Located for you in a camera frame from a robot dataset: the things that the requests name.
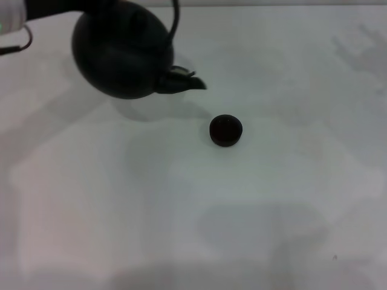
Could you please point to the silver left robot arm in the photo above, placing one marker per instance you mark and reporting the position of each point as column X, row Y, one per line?
column 12, row 15

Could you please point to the small dark teacup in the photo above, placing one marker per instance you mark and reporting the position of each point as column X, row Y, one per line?
column 226, row 131

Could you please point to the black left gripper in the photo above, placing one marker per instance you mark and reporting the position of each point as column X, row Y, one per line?
column 51, row 7

